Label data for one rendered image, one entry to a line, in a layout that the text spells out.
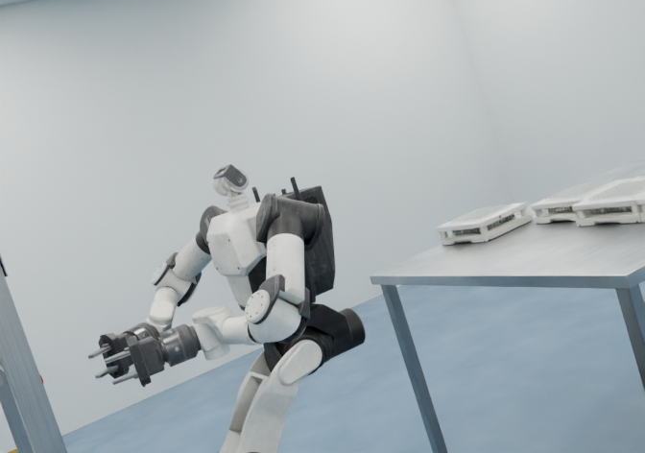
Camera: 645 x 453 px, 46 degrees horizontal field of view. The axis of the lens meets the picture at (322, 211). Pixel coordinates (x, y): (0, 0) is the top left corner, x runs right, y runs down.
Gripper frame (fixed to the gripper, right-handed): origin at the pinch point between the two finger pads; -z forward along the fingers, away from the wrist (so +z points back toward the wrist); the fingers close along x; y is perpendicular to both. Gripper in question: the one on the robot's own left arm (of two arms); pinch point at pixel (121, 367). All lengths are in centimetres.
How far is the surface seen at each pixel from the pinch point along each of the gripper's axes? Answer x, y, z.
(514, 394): 98, 105, 160
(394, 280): 15, 44, 94
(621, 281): 15, -48, 109
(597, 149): 33, 298, 404
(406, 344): 40, 54, 95
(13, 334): -18.1, -16.9, -18.6
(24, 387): -6.8, -17.0, -20.1
